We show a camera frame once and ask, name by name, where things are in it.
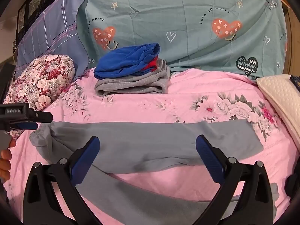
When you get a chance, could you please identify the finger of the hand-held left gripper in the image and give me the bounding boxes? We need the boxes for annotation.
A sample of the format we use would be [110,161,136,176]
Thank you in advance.
[28,109,53,123]
[9,122,38,132]

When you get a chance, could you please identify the purple plaid pillow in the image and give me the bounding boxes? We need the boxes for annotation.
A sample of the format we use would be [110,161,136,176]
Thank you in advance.
[15,0,91,80]

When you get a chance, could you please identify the red folded garment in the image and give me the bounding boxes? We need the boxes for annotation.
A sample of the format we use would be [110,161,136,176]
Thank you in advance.
[140,56,158,74]

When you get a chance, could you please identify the wooden headboard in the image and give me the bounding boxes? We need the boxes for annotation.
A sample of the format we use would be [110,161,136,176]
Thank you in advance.
[282,5,300,75]

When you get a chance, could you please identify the person's left hand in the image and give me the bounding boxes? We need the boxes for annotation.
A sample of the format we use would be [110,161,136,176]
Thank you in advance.
[0,139,17,184]

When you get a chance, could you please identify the teal heart print sheet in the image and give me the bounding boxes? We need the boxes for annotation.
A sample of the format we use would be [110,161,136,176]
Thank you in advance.
[76,0,288,80]

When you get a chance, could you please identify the dark framed wall picture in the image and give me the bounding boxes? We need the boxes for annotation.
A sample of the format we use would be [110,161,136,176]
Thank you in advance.
[28,0,44,20]
[17,3,27,33]

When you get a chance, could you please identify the red floral quilt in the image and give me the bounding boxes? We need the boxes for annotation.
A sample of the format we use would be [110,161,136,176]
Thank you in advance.
[3,54,76,140]

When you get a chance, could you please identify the grey fleece pants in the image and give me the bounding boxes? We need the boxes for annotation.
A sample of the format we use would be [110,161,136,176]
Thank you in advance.
[29,119,280,225]

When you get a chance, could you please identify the blue folded garment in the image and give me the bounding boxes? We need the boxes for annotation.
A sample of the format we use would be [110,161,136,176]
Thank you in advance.
[94,43,161,80]

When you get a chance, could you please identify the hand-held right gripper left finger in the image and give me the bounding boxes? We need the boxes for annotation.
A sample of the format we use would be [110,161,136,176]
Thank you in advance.
[23,135,102,225]

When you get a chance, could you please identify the pink floral bed sheet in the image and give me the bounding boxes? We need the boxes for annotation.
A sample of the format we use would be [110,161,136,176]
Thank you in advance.
[5,69,300,225]

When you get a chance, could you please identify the grey folded sweatpants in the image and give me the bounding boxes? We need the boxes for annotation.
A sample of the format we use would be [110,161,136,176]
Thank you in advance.
[94,58,171,96]

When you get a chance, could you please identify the white quilted pillow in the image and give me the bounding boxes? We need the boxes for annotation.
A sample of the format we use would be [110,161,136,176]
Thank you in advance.
[256,74,300,146]

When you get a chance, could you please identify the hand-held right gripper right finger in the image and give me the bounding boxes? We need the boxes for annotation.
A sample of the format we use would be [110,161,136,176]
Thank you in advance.
[196,135,275,225]

